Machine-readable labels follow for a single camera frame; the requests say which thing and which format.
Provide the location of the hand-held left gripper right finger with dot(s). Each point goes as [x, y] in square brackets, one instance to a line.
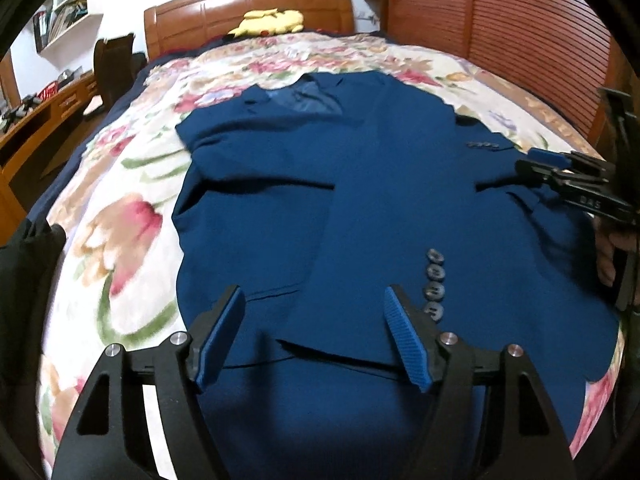
[407, 340]

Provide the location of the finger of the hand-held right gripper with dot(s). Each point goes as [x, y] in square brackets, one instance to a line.
[537, 172]
[545, 156]

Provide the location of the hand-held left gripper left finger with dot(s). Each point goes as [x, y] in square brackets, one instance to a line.
[220, 340]

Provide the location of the navy blue suit jacket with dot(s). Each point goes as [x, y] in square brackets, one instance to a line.
[350, 210]

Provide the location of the person's right hand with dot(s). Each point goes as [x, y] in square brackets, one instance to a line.
[607, 255]

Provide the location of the wooden louvered wardrobe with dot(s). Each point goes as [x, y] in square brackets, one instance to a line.
[500, 25]

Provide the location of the floral blanket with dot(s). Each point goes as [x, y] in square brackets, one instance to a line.
[125, 220]

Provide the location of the navy blue bed sheet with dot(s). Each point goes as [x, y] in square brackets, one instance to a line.
[120, 95]

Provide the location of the wooden desk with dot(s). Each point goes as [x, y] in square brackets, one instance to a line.
[30, 145]

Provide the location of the dark brown chair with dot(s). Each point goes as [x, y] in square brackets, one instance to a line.
[112, 70]

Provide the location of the red basket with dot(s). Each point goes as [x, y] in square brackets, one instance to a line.
[48, 91]

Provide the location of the spare black gripper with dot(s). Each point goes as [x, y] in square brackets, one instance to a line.
[9, 119]
[30, 102]

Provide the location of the silver metal container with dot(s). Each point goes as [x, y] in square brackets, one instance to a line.
[69, 76]

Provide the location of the yellow plush toy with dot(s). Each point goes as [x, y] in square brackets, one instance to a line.
[270, 22]

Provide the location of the wooden bed headboard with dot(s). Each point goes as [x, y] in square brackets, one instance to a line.
[200, 15]

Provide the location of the row of books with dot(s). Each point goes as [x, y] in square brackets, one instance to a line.
[57, 20]

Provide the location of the white wall shelf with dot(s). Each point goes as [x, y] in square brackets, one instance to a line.
[75, 30]

